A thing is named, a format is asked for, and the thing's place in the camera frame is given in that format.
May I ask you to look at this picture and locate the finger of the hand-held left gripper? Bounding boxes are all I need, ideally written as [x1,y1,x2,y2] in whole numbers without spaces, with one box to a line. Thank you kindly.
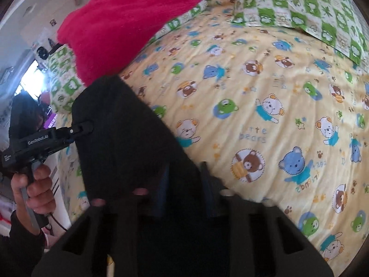
[69,120,94,139]

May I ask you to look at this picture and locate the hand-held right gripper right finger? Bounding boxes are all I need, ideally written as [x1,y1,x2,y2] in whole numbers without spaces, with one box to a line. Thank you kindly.
[200,162,335,277]

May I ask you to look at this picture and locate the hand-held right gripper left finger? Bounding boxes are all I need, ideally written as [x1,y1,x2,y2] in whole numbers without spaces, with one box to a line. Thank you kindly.
[32,163,170,277]

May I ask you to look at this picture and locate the black pants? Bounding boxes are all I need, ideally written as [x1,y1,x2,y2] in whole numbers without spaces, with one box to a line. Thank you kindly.
[71,75,203,208]

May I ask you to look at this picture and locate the person's left forearm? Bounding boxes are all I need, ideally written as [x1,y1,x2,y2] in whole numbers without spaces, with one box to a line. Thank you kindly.
[0,211,58,277]

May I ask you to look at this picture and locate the person's left hand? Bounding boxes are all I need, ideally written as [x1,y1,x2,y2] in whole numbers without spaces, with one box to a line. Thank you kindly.
[11,164,57,218]

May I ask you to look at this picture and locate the purple object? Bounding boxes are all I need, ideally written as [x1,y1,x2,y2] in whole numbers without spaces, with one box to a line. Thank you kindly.
[43,115,59,130]

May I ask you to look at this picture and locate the dark cloth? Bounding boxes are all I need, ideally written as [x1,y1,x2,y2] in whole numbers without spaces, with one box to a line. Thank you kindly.
[9,92,47,146]

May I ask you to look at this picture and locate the green checked pillow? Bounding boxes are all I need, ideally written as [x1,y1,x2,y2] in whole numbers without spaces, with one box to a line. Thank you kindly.
[48,0,208,114]
[231,0,369,67]

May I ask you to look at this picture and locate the yellow bear print bed sheet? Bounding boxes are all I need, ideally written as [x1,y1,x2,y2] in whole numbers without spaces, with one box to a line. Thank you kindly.
[55,0,369,277]

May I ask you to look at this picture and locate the pink fluffy blanket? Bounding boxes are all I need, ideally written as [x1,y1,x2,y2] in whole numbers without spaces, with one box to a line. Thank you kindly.
[56,0,208,85]

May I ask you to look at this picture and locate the black cable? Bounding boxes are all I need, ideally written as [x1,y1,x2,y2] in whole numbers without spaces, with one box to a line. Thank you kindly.
[48,213,69,232]

